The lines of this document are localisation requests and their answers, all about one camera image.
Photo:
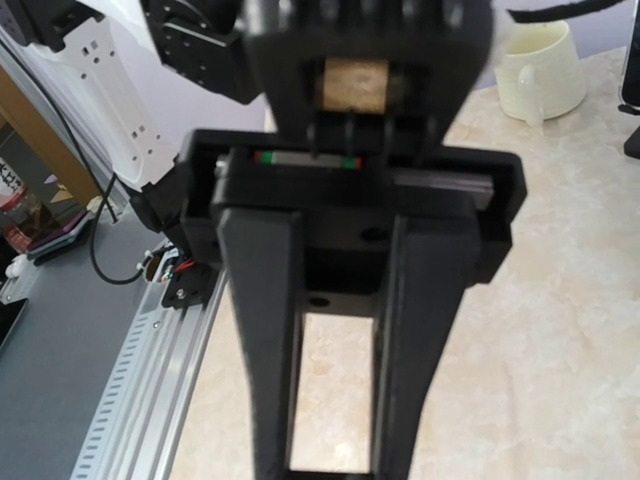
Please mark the black folding phone stand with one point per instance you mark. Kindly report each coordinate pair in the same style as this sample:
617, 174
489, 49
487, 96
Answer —
631, 146

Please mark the cream ceramic mug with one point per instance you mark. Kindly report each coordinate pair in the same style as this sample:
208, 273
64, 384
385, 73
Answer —
539, 76

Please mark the front aluminium rail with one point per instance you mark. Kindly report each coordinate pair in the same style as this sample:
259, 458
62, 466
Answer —
137, 424

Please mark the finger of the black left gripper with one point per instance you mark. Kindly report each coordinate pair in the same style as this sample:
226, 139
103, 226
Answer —
431, 261
262, 253

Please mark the black phone silver case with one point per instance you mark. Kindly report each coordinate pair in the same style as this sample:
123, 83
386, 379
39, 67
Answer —
629, 88

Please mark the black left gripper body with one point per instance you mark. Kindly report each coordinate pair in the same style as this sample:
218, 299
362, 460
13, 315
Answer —
362, 94

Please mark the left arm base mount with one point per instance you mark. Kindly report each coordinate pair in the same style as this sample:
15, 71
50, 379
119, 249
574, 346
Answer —
186, 282

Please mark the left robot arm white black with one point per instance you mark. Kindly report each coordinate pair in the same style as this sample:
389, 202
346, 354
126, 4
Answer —
199, 41

